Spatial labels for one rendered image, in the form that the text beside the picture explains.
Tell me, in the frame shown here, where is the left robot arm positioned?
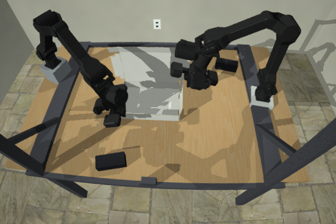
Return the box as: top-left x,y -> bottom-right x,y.
33,10 -> 128,115

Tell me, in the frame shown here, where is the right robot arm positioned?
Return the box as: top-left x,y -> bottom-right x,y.
175,10 -> 301,103

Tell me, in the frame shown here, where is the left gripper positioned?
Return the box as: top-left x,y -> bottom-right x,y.
100,84 -> 127,128

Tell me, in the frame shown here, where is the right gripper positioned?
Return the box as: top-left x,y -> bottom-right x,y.
170,60 -> 218,88

